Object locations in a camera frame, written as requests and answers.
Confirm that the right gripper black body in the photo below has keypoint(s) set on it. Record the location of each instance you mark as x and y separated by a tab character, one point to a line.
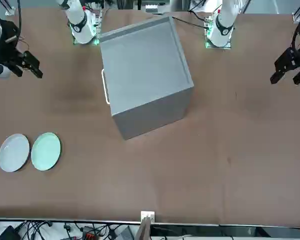
7	53

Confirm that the white plate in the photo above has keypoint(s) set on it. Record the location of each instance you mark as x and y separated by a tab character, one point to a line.
13	153

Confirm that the green plate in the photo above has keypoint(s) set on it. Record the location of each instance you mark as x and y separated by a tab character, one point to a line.
45	151

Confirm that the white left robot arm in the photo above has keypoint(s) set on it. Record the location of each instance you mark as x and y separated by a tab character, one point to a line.
223	27

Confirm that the gray cabinet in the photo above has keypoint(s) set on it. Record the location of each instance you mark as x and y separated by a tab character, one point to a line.
145	70

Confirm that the white power strip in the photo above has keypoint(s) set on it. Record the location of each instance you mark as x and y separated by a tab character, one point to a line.
151	8

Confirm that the black box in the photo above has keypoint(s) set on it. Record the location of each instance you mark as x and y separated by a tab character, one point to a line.
7	233

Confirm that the red terminal block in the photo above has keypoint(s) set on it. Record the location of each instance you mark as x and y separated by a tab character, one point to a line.
88	232

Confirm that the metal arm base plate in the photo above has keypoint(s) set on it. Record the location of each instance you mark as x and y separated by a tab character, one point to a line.
208	45
96	41

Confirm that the metal post with bracket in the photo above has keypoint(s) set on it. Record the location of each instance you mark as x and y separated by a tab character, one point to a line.
147	216

